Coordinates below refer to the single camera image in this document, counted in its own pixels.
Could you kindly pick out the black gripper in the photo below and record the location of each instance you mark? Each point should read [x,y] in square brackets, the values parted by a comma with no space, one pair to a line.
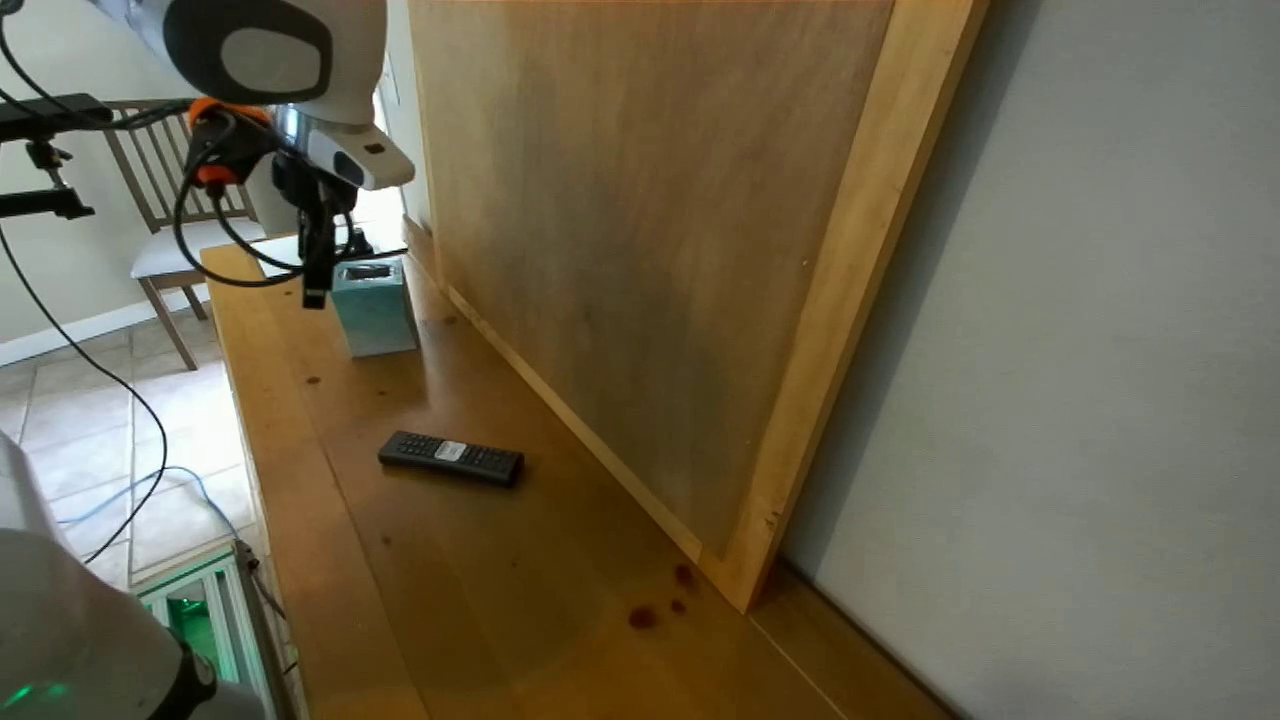
[316,203]

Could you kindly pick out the teal tissue box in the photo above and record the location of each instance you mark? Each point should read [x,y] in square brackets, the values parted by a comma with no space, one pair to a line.
[378,312]

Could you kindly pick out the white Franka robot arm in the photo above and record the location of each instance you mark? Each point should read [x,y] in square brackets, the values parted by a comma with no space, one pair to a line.
[285,53]

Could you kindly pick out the wooden chair with slats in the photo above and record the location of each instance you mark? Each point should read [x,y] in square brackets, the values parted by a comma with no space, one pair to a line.
[166,253]

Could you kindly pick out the black remote control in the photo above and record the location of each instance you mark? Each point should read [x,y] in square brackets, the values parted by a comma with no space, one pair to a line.
[449,456]

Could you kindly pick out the large wooden back board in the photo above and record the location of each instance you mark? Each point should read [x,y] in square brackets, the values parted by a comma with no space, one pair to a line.
[640,253]

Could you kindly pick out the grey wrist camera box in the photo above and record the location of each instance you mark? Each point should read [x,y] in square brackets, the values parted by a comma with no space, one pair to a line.
[355,152]

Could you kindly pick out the black camera stand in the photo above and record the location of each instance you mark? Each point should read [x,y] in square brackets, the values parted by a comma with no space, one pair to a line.
[47,125]

